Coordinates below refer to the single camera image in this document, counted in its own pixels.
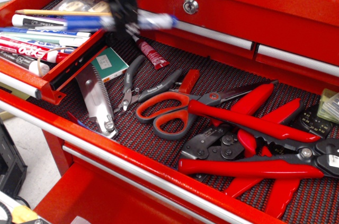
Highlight silver closed drawer handle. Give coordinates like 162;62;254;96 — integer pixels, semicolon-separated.
137;9;254;51
256;44;338;77

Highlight silver closed drawer handle left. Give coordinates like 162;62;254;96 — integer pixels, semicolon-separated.
137;9;254;51

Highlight black capped white marker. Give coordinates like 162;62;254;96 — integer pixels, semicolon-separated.
12;14;67;26

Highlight silver cabinet lock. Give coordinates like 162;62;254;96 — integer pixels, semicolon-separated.
183;0;199;15

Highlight black plastic crate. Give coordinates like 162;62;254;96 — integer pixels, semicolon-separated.
1;120;28;198

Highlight red handled crimping tool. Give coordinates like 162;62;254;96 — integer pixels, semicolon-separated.
181;83;305;220

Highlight blue white marker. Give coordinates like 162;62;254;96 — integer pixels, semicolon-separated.
1;27;92;37

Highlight black red mesh drawer liner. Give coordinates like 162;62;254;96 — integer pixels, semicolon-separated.
29;42;338;223

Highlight red handled wire stripper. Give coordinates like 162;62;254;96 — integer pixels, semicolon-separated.
178;98;338;179

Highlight clear bag of erasers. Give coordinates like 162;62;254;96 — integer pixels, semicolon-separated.
52;0;110;13

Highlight green white marker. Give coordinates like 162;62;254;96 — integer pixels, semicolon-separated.
1;32;89;47

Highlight blue BIC marker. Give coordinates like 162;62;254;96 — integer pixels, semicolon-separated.
65;12;179;33

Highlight red tool chest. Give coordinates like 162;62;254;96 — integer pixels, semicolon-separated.
1;0;338;223

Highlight grey handled flush cutters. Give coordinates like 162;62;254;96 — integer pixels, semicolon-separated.
113;55;182;115

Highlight silver utility knife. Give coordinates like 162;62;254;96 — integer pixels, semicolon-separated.
76;64;118;139

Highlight silver closed drawer handle right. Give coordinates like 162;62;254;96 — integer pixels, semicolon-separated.
256;44;338;77

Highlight yellow black object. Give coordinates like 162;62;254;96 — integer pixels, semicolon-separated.
1;202;43;224

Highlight tan rubber band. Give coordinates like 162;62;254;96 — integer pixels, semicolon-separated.
37;48;69;76

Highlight yellow wooden pencil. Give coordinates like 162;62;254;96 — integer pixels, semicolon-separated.
15;9;112;16

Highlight green notebook box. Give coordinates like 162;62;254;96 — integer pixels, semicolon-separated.
91;48;129;83

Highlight small red plastic piece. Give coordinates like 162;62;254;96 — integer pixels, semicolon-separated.
178;69;200;94

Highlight large open red drawer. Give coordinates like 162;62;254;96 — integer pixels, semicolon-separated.
1;40;338;223

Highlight red and grey scissors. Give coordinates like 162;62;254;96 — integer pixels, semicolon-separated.
136;80;278;140

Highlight red Expo marker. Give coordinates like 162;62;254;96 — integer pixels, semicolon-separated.
0;35;70;64

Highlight clear plastic parts box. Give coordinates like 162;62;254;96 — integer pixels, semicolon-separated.
317;88;338;124

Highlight small open red drawer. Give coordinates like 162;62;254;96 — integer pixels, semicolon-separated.
0;0;133;105

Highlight red threadlocker tube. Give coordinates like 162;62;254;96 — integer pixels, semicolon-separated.
132;35;170;70

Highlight blue tape piece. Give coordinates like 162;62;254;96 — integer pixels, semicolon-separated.
67;112;89;129

